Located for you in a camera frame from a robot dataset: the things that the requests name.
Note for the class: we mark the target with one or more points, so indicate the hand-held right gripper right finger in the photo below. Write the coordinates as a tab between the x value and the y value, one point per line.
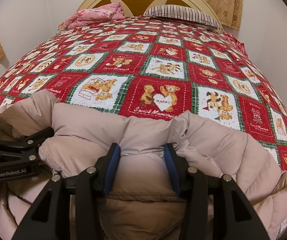
171	166

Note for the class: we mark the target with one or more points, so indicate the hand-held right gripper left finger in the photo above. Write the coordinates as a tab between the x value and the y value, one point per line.
114	166

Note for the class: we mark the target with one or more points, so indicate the beige puffer jacket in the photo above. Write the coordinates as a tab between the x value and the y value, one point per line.
208	155

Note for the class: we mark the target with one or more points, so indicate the red bear printed quilt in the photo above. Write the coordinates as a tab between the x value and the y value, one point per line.
143	62

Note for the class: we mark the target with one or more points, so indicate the pink floral blanket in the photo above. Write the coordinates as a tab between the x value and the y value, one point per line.
93	16

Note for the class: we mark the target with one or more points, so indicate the red checked cloth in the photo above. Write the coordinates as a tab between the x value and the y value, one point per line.
236	42

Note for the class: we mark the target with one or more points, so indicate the striped pillow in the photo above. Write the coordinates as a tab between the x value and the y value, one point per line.
183	15

